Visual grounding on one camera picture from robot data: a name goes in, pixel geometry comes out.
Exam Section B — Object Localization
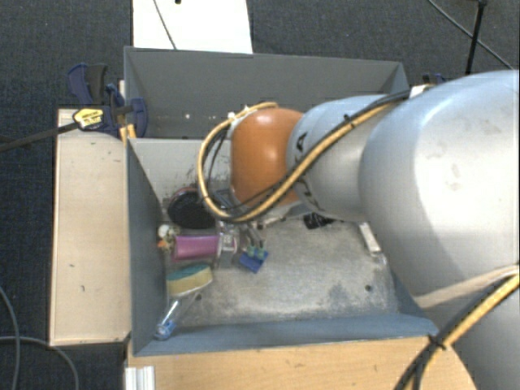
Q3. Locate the blue block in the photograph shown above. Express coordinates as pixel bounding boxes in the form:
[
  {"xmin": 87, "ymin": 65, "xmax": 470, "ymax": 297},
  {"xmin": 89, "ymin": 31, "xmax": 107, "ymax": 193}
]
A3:
[{"xmin": 238, "ymin": 248, "xmax": 270, "ymax": 275}]

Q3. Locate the purple cup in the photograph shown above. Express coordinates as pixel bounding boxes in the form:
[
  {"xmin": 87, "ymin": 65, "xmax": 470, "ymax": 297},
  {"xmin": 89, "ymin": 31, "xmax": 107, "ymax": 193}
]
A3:
[{"xmin": 171, "ymin": 234, "xmax": 221, "ymax": 262}]

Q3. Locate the black round lid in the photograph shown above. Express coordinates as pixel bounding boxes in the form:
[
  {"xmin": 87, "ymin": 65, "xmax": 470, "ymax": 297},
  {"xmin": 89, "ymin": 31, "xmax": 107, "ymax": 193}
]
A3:
[{"xmin": 167, "ymin": 188, "xmax": 216, "ymax": 231}]

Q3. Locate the yellow and green round sponge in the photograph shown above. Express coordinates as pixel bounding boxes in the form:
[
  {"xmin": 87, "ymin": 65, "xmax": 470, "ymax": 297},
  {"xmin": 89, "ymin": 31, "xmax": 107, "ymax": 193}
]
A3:
[{"xmin": 165, "ymin": 263, "xmax": 214, "ymax": 298}]

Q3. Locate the small white and orange toy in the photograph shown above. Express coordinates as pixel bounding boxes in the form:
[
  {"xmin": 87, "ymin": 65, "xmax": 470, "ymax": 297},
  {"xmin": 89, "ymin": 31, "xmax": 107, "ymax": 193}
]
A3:
[{"xmin": 156, "ymin": 223, "xmax": 178, "ymax": 252}]

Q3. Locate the clear tube with blue cap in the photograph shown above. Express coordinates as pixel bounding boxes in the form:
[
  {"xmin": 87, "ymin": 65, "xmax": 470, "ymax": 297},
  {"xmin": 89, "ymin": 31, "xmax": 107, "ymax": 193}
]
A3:
[{"xmin": 153, "ymin": 298, "xmax": 180, "ymax": 340}]

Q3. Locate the grey metal bin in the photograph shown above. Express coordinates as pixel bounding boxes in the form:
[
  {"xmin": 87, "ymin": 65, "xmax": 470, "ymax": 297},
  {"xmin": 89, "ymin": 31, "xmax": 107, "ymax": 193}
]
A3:
[{"xmin": 123, "ymin": 45, "xmax": 440, "ymax": 358}]

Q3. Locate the pale wood board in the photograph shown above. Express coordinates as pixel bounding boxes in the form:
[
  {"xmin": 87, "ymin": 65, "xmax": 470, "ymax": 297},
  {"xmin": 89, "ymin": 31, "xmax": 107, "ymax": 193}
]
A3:
[{"xmin": 48, "ymin": 107, "xmax": 133, "ymax": 347}]

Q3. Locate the black cylinder on white bracket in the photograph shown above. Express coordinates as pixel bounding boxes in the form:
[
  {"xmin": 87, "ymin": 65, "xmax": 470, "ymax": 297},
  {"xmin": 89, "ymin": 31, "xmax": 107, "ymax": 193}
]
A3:
[{"xmin": 263, "ymin": 206, "xmax": 339, "ymax": 232}]

